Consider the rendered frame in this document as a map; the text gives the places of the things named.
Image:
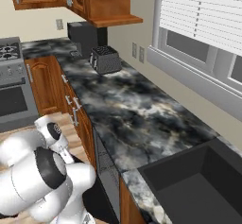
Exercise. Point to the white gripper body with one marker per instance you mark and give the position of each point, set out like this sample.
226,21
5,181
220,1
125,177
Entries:
68,157

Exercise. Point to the wooden wall cupboard run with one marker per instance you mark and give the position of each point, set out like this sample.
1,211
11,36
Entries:
100,1

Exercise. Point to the dark grey dishwasher door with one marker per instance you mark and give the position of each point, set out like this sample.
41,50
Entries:
108,174

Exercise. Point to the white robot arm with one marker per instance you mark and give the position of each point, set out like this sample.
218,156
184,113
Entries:
28,177

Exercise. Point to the wooden base cupboard door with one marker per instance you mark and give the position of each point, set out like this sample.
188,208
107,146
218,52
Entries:
45,86

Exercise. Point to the black coffee machine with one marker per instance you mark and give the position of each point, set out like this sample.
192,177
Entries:
82,35

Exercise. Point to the dark grey sink basin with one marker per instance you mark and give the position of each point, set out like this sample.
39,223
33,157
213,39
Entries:
201,186

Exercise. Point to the grey wall socket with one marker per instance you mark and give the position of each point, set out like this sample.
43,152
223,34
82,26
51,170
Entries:
134,50
141,55
59,24

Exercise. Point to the dark grey toaster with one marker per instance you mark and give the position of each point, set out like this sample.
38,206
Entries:
106,60

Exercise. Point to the wooden cupboard under sink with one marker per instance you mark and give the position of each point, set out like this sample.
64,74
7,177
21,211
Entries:
129,205

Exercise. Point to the wooden drawer stack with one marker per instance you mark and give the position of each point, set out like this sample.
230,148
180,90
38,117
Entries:
82,124

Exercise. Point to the window with white blinds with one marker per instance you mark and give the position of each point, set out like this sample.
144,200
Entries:
201,38

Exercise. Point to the grey stove with oven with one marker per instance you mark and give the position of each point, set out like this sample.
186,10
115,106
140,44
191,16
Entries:
12,86

